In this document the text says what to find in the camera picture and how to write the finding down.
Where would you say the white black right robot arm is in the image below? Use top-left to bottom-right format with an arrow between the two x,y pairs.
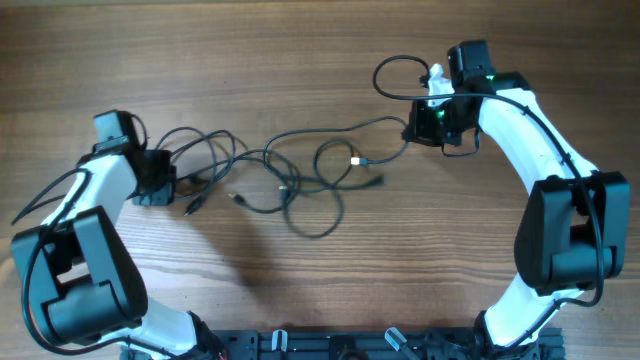
402,40 -> 631,350

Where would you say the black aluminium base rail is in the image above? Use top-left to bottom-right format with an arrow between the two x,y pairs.
214,327 -> 566,360

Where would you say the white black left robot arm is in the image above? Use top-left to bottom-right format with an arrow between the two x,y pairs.
11,110 -> 203,359

